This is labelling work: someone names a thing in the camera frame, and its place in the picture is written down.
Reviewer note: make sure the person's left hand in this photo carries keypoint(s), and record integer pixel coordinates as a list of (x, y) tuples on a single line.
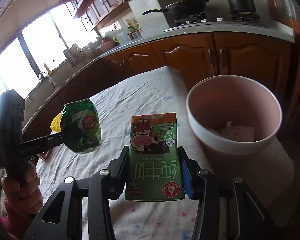
[(25, 199)]

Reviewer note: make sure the sink faucet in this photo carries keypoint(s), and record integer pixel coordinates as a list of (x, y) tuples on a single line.
[(44, 76)]

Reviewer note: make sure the pink trash bin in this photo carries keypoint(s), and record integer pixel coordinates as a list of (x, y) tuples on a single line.
[(237, 119)]

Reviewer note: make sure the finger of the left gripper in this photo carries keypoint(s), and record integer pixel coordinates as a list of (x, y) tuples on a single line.
[(119, 169)]

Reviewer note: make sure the green milk carton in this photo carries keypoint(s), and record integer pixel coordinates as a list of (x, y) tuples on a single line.
[(154, 168)]

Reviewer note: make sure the yellow foam net sleeve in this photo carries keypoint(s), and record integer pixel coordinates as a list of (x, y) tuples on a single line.
[(56, 123)]

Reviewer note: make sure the gas stove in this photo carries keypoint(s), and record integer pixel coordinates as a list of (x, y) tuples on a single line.
[(203, 18)]

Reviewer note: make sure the wooden lower kitchen cabinets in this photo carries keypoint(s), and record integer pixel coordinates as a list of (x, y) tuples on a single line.
[(196, 56)]

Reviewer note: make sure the crushed green soda can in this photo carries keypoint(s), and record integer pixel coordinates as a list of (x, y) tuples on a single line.
[(81, 118)]

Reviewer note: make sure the white foam net sheet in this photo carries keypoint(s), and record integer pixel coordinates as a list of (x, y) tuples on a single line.
[(239, 133)]

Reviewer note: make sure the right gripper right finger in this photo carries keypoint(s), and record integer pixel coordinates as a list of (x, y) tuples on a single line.
[(191, 179)]

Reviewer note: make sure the black wok with handle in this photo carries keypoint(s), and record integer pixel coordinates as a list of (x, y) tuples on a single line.
[(183, 8)]

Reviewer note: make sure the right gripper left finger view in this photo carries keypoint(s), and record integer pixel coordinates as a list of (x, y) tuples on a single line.
[(69, 134)]

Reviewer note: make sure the grey kitchen countertop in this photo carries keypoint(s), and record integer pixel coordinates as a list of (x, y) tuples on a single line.
[(45, 91)]

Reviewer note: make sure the condiment bottles group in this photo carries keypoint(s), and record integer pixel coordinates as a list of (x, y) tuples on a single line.
[(134, 29)]

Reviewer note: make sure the pink basin on counter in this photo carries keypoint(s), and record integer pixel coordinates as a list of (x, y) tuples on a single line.
[(107, 44)]

